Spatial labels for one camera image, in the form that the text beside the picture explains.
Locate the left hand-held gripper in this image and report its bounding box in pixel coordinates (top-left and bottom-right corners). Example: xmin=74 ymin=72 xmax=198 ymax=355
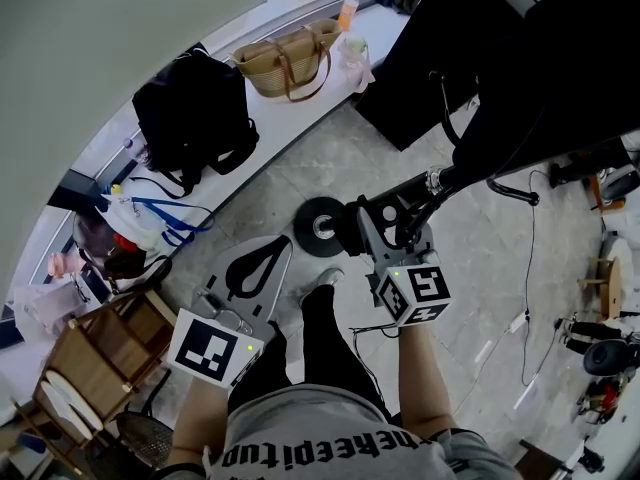
xmin=167 ymin=235 xmax=294 ymax=388

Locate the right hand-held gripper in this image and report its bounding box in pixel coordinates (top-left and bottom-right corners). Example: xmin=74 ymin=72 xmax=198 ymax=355
xmin=357 ymin=196 xmax=451 ymax=328

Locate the black cloth bundle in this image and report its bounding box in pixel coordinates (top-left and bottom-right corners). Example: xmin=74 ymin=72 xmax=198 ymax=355
xmin=339 ymin=200 xmax=374 ymax=258

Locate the black scooter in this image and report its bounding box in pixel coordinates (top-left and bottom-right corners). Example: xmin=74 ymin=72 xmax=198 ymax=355
xmin=293 ymin=70 xmax=542 ymax=259

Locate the person's left forearm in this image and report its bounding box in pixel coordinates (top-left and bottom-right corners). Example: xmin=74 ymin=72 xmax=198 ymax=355
xmin=167 ymin=367 xmax=232 ymax=469

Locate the person's right forearm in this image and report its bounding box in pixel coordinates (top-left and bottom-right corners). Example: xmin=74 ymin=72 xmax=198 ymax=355
xmin=397 ymin=322 xmax=459 ymax=437

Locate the person's grey shoe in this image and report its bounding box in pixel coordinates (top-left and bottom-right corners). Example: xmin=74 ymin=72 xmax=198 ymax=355
xmin=315 ymin=266 xmax=347 ymax=289

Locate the dark brown bag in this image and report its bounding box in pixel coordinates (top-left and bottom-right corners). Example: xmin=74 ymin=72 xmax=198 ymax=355
xmin=72 ymin=212 xmax=174 ymax=294

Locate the white window sill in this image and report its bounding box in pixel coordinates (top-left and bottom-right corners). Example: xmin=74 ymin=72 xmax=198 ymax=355
xmin=64 ymin=2 xmax=419 ymax=269

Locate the person's grey t-shirt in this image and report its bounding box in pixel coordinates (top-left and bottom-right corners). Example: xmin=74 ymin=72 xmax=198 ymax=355
xmin=159 ymin=382 xmax=524 ymax=480

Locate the pink plastic bag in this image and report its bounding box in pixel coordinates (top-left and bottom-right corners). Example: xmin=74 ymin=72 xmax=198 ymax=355
xmin=337 ymin=35 xmax=376 ymax=94

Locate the wooden chair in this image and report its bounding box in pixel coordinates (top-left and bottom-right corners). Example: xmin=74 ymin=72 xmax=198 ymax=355
xmin=12 ymin=287 xmax=177 ymax=474

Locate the black backpack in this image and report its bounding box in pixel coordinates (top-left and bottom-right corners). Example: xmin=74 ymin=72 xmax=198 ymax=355
xmin=132 ymin=42 xmax=261 ymax=199

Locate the purple bottle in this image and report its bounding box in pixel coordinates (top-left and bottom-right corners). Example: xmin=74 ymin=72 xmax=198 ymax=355
xmin=122 ymin=136 xmax=151 ymax=169

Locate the pink soft item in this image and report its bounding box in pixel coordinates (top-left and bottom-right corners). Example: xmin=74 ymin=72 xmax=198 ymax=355
xmin=47 ymin=251 xmax=87 ymax=279

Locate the black mesh stool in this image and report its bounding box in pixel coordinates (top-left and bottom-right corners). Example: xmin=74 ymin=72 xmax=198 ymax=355
xmin=114 ymin=410 xmax=175 ymax=469

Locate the tan woven tote bag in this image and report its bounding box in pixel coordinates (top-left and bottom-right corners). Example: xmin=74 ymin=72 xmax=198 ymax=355
xmin=229 ymin=17 xmax=344 ymax=103

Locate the white plate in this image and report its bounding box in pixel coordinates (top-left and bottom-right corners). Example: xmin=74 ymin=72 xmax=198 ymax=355
xmin=39 ymin=380 xmax=96 ymax=443
xmin=44 ymin=367 xmax=104 ymax=432

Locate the light wooden stool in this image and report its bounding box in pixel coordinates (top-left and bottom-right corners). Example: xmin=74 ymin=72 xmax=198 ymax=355
xmin=577 ymin=255 xmax=624 ymax=319

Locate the orange drink bottle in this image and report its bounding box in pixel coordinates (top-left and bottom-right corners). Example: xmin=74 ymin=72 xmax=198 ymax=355
xmin=337 ymin=0 xmax=361 ymax=32

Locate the black floor cable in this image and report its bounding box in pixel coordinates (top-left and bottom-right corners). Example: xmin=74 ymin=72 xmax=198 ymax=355
xmin=519 ymin=170 xmax=566 ymax=387

